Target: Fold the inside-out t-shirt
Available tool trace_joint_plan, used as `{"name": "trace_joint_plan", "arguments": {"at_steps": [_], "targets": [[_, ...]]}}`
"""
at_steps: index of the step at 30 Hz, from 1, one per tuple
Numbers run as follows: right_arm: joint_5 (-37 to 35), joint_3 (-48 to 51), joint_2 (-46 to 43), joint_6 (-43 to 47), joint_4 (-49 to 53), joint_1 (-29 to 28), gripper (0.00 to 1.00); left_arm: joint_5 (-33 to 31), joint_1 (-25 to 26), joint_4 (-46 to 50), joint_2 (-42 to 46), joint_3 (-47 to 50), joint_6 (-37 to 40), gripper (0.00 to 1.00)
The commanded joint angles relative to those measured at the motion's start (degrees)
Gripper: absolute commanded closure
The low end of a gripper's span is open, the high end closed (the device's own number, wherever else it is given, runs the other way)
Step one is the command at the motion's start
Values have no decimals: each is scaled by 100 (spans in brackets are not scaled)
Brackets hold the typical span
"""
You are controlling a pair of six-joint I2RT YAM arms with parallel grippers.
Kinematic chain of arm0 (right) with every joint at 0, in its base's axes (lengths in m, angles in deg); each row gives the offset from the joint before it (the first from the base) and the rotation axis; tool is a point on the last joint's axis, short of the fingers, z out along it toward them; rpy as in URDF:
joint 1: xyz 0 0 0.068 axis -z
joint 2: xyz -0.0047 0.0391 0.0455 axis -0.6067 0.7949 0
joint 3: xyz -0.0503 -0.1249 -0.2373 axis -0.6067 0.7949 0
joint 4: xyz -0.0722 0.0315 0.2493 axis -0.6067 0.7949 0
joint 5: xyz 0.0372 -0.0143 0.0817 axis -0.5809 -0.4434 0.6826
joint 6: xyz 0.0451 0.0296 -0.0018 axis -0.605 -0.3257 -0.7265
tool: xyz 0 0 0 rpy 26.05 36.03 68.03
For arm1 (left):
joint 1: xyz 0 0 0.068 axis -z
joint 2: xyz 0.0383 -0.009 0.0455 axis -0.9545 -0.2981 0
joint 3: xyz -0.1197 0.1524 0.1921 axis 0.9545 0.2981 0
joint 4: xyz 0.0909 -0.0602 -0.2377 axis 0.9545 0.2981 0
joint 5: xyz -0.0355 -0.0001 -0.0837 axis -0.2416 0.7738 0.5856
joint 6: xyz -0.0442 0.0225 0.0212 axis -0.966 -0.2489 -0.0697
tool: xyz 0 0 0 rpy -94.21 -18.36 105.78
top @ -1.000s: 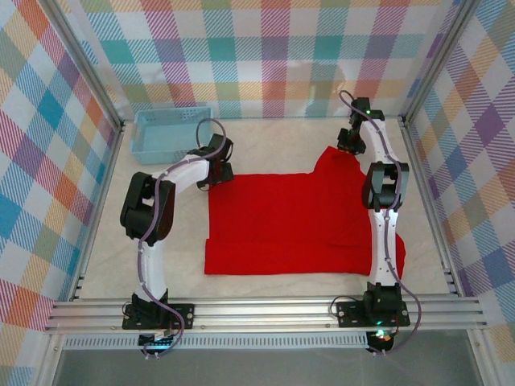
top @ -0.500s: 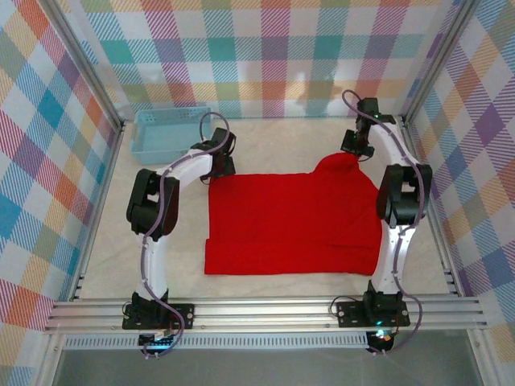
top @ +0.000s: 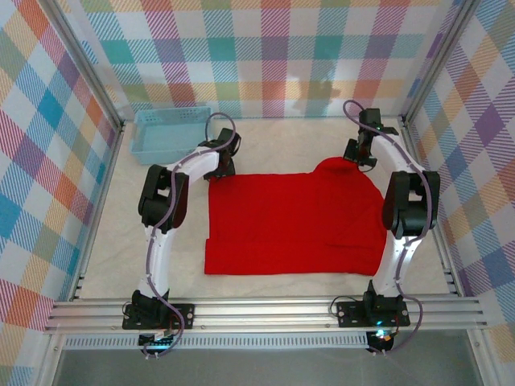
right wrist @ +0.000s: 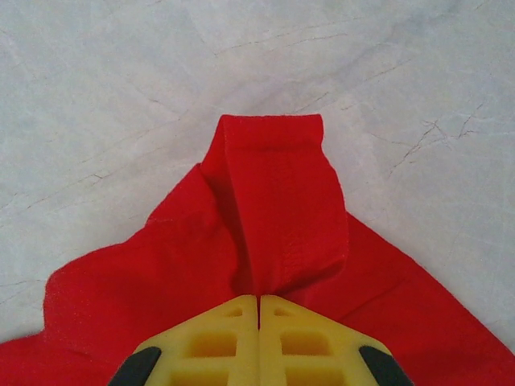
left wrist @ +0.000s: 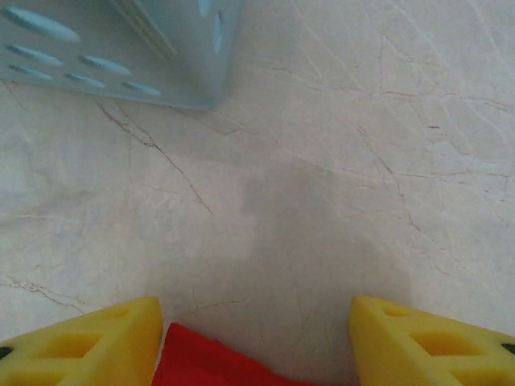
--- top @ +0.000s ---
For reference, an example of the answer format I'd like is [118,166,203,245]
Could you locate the red t-shirt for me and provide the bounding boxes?
[204,157,387,277]

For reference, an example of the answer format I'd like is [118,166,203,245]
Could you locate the light blue plastic basket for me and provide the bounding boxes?
[129,105,214,165]

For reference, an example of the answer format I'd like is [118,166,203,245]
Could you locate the left controller circuit board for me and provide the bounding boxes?
[138,332,178,349]

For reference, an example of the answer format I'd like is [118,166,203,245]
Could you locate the controller circuit board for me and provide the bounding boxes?
[138,332,178,349]
[368,327,394,346]

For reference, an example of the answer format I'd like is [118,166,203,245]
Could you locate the right controller circuit board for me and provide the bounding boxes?
[368,327,394,346]

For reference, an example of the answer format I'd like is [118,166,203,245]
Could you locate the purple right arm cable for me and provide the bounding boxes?
[342,99,435,357]

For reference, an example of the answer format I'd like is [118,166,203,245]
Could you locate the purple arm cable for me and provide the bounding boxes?
[140,113,237,359]
[342,99,435,357]

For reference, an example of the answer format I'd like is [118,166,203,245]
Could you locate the aluminium frame post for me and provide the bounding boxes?
[398,0,484,128]
[38,0,128,129]

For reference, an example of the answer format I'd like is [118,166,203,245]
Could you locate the aluminium side rail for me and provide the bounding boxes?
[400,116,464,298]
[70,122,128,302]

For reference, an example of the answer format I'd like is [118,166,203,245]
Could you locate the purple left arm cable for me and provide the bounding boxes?
[140,113,237,359]

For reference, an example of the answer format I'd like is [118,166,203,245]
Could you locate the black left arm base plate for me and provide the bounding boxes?
[122,303,196,331]

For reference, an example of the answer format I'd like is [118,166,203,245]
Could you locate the wide aluminium mounting rail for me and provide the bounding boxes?
[43,296,486,335]

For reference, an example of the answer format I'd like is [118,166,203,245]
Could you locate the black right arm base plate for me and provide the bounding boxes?
[336,300,410,327]

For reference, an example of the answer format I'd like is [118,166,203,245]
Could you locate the slotted grey cable duct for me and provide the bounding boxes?
[64,336,369,350]

